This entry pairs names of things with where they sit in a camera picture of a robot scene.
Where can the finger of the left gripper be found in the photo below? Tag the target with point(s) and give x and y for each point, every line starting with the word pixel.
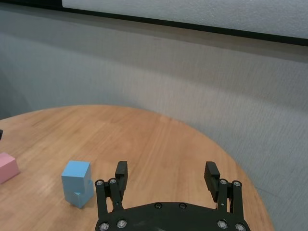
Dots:
pixel 1 134

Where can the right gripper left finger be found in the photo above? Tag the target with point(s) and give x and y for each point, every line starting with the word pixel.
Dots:
pixel 121 175

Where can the pink cube block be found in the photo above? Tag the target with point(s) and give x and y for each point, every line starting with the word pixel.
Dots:
pixel 7 167

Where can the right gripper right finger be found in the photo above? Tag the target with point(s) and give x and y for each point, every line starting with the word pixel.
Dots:
pixel 211 180

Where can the black wall rail strip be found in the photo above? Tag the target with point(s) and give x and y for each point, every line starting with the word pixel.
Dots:
pixel 192 26

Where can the blue cube block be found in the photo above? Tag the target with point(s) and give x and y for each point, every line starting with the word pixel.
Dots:
pixel 75 176
pixel 83 198

